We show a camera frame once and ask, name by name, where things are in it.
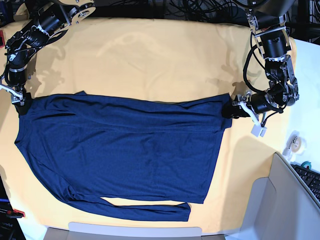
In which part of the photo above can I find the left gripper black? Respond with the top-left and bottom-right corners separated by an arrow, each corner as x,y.
221,92 -> 277,125

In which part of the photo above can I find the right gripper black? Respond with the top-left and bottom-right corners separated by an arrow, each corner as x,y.
0,80 -> 32,116

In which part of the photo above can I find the navy blue long-sleeve shirt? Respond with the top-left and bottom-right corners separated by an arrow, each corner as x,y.
15,92 -> 232,222

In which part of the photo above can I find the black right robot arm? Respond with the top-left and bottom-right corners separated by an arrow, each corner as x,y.
0,0 -> 96,116

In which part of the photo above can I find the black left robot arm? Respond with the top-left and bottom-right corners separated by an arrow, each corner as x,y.
222,0 -> 299,127

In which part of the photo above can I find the red clamp top left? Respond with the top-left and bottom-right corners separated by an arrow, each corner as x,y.
0,30 -> 6,48

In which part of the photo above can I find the red clamp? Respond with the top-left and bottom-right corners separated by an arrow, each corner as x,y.
0,30 -> 6,48
6,209 -> 25,219

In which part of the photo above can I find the clear tape dispenser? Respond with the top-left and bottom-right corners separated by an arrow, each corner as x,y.
282,130 -> 307,162

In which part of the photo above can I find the green tape roll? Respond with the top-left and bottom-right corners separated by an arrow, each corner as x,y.
300,161 -> 312,170

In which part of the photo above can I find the red clamp bottom left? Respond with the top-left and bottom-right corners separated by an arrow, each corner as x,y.
6,209 -> 25,219

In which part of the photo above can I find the black keyboard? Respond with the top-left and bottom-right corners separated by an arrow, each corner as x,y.
291,164 -> 320,201

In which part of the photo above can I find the grey cardboard box right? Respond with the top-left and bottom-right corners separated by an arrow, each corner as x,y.
238,152 -> 320,240

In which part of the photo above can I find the grey cardboard box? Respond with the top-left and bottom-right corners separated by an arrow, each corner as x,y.
44,222 -> 225,240
238,152 -> 320,240

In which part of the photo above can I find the yellow table cloth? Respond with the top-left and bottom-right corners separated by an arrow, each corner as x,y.
0,18 -> 292,240

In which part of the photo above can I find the grey cardboard box bottom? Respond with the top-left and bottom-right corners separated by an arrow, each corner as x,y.
44,222 -> 225,240

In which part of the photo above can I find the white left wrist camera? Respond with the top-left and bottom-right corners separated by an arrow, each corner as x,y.
251,124 -> 267,138

